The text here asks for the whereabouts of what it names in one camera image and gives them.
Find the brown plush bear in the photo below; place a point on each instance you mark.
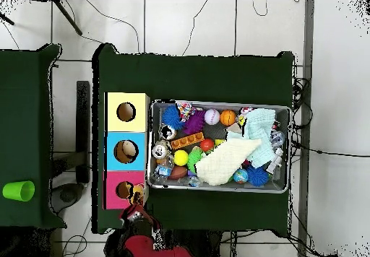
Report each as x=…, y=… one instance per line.
x=138, y=192

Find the cream waffle cloth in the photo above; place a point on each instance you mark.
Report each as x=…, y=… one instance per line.
x=225, y=161

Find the mint green waffle cloth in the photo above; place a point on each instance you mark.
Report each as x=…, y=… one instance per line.
x=260, y=132

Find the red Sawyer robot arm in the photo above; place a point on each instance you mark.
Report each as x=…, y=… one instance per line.
x=144, y=248

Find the wooden three-hole box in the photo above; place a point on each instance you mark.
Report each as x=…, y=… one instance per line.
x=136, y=164

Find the silver mesh bin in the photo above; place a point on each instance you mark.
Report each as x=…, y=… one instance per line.
x=281, y=179

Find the grey floor base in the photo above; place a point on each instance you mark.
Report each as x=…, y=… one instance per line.
x=68, y=196

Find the yellow ball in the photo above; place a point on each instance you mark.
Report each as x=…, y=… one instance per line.
x=181, y=158

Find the orange toy brick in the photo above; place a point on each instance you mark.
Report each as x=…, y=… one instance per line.
x=188, y=140

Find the red ball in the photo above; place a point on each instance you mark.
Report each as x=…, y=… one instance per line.
x=207, y=145

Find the blue fuzzy ball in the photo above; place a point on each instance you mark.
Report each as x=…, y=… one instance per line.
x=172, y=117

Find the purple spiky ball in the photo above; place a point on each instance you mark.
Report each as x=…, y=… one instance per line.
x=194, y=122

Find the green plastic cup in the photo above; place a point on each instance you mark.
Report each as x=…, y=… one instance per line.
x=17, y=191

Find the white toy baseball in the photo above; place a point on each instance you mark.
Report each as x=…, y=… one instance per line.
x=212, y=116

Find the orange toy basketball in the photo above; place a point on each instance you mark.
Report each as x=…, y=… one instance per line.
x=228, y=117

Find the dark green tablecloth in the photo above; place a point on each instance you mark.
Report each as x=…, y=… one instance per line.
x=23, y=95
x=188, y=78

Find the black tripod leg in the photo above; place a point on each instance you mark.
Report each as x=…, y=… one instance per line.
x=68, y=17
x=7, y=20

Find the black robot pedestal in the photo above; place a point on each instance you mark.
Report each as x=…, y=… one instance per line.
x=205, y=245

